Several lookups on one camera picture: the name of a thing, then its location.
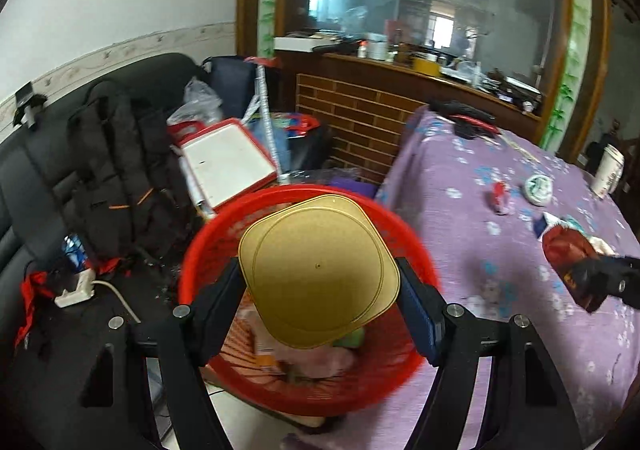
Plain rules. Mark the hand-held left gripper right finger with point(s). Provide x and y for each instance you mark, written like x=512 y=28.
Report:
x=420 y=315

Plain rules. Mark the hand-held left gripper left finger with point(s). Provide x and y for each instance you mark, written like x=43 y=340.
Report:
x=227 y=290

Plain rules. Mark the white flat box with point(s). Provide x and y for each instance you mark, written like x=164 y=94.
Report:
x=295 y=43

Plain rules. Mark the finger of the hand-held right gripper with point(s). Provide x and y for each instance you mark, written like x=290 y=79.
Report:
x=610 y=277

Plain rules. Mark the red printed shopping bag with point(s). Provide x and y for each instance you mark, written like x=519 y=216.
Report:
x=295 y=122

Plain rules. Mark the red pink bag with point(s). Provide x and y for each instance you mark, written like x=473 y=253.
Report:
x=500 y=197

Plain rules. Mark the black leather sofa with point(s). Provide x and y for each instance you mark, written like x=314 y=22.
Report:
x=30 y=169

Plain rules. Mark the wooden stick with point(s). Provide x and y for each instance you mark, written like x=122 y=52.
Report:
x=520 y=148

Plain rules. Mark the blue packet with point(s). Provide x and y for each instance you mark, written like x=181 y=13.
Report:
x=75 y=250

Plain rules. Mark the red plastic basket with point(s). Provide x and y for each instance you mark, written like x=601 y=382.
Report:
x=400 y=370

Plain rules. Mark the white sock bundle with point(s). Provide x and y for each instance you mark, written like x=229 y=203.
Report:
x=538 y=190

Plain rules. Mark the gold square lid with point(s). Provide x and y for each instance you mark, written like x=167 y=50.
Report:
x=320 y=270

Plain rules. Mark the white printed cup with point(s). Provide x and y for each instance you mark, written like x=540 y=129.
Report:
x=607 y=172

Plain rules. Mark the black backpack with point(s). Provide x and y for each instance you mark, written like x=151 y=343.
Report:
x=125 y=164

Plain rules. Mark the tissue pack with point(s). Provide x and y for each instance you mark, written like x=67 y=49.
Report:
x=567 y=224

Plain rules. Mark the black long tool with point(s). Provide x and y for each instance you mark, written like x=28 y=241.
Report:
x=460 y=108

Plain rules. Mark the red framed white tray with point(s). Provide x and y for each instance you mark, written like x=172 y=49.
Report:
x=227 y=164

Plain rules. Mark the red snack packet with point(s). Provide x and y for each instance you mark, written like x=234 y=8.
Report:
x=565 y=255

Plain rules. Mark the white power strip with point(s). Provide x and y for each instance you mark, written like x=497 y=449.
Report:
x=75 y=291

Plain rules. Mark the black clip mount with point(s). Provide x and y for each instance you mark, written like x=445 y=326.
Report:
x=29 y=107

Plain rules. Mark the clear plastic bag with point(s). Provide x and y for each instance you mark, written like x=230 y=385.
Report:
x=197 y=102

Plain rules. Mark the dark blue bag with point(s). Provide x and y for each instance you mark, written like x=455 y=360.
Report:
x=230 y=84

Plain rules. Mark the wooden framed glass partition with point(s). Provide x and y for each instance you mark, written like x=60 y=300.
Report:
x=575 y=54

